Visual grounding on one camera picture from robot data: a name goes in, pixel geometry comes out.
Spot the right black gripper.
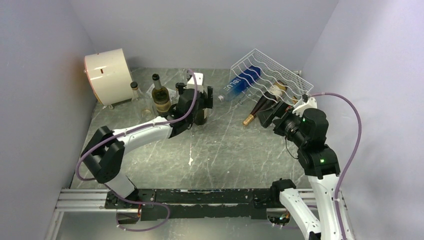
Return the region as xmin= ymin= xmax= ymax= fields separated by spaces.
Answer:
xmin=255 ymin=99 xmax=307 ymax=147

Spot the clear bottle black cap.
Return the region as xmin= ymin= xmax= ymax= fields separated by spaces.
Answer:
xmin=175 ymin=82 xmax=186 ymax=96

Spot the clear blue label bottle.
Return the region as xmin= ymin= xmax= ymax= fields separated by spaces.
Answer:
xmin=217 ymin=65 xmax=261 ymax=102

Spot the dark primitivo wine bottle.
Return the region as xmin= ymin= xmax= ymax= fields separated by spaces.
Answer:
xmin=151 ymin=73 xmax=172 ymax=116

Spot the clear glass bottle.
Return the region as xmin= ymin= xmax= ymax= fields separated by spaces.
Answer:
xmin=130 ymin=81 xmax=156 ymax=123

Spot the dark green wine bottle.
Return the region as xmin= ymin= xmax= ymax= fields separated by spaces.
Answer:
xmin=193 ymin=108 xmax=208 ymax=126

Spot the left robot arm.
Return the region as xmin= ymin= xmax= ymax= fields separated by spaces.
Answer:
xmin=77 ymin=86 xmax=214 ymax=208

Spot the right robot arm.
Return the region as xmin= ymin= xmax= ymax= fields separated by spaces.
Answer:
xmin=257 ymin=102 xmax=353 ymax=240

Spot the slim amber gold-capped bottle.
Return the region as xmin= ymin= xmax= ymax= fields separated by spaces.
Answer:
xmin=242 ymin=80 xmax=287 ymax=126

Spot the cream cylindrical appliance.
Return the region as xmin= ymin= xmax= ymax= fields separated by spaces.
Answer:
xmin=83 ymin=48 xmax=133 ymax=107

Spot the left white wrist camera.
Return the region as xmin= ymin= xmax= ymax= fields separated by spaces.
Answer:
xmin=186 ymin=72 xmax=204 ymax=92

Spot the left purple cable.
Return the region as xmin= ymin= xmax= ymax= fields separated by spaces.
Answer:
xmin=75 ymin=68 xmax=200 ymax=182

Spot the white wire wine rack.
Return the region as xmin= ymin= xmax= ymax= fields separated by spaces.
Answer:
xmin=228 ymin=48 xmax=314 ymax=106

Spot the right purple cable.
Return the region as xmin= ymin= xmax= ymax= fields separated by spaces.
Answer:
xmin=308 ymin=92 xmax=363 ymax=240

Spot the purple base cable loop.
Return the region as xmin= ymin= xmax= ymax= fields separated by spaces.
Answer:
xmin=105 ymin=188 xmax=171 ymax=232

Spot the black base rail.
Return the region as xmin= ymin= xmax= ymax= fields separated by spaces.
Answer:
xmin=104 ymin=188 xmax=283 ymax=221

